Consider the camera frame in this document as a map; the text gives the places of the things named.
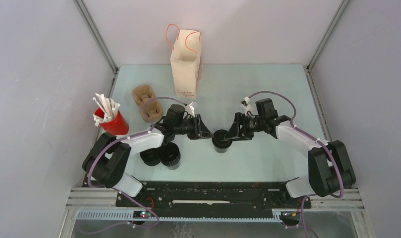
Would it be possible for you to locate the aluminium frame post left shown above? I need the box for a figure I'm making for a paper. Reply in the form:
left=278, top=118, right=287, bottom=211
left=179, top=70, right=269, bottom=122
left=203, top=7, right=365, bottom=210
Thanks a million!
left=73, top=0, right=118, bottom=74

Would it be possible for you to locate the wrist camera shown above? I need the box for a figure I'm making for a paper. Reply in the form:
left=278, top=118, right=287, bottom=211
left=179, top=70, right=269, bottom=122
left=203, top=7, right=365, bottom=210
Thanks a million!
left=240, top=97, right=252, bottom=116
left=185, top=101, right=198, bottom=117

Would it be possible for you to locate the black takeout cup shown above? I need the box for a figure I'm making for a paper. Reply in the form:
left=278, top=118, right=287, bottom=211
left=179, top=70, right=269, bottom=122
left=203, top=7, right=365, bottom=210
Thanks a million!
left=214, top=144, right=230, bottom=153

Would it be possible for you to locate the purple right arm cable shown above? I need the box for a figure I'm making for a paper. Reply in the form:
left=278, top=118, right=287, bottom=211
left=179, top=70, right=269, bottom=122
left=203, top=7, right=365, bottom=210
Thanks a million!
left=247, top=90, right=345, bottom=238

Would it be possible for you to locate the white paper bag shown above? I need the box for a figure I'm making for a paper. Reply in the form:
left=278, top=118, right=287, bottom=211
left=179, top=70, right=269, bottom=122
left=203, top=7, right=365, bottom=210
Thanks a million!
left=165, top=24, right=203, bottom=99

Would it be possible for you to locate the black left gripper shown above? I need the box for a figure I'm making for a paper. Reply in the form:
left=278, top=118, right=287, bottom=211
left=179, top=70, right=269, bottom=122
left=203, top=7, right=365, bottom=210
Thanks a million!
left=174, top=115, right=214, bottom=140

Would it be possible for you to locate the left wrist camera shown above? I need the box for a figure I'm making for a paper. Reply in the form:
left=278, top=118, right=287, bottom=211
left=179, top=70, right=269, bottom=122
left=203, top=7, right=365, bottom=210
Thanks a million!
left=185, top=101, right=198, bottom=117

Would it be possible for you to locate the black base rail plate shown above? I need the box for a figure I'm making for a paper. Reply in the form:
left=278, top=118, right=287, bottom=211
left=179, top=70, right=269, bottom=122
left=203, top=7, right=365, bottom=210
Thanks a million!
left=135, top=181, right=302, bottom=219

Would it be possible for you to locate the black cup lid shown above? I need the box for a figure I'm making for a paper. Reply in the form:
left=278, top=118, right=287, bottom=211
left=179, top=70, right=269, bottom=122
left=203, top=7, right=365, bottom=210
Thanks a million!
left=212, top=129, right=232, bottom=145

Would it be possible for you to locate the aluminium frame post right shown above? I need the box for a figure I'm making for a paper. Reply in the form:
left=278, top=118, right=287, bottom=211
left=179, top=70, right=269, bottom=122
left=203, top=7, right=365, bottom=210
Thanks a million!
left=307, top=0, right=352, bottom=71

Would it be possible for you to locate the aluminium frame post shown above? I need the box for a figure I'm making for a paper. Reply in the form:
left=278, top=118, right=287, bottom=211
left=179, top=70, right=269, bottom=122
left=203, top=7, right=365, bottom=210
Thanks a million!
left=307, top=0, right=352, bottom=71
left=73, top=0, right=118, bottom=74

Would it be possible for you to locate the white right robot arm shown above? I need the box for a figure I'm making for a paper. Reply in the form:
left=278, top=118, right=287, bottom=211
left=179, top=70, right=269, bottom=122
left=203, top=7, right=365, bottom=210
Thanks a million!
left=213, top=98, right=356, bottom=207

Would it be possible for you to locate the red cup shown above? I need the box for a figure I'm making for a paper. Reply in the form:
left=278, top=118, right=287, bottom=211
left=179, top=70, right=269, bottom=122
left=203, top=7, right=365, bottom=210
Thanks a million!
left=98, top=111, right=129, bottom=135

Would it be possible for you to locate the brown pulp cup carrier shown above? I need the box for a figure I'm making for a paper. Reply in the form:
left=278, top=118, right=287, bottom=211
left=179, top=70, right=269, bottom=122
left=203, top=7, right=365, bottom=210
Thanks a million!
left=132, top=84, right=164, bottom=123

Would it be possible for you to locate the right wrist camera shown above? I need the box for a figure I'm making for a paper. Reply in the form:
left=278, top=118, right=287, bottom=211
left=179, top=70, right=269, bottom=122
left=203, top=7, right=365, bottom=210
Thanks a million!
left=240, top=97, right=252, bottom=116

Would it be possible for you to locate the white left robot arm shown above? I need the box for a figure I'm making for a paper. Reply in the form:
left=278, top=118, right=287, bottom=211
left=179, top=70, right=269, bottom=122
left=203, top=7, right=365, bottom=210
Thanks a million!
left=82, top=104, right=213, bottom=207

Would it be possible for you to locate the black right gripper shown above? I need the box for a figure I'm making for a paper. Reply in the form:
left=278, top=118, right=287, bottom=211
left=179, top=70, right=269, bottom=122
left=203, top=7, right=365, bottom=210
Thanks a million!
left=224, top=112, right=265, bottom=141

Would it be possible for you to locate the black cup stack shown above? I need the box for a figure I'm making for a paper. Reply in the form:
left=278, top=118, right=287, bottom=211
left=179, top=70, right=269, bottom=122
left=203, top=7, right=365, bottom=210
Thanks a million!
left=158, top=142, right=181, bottom=170

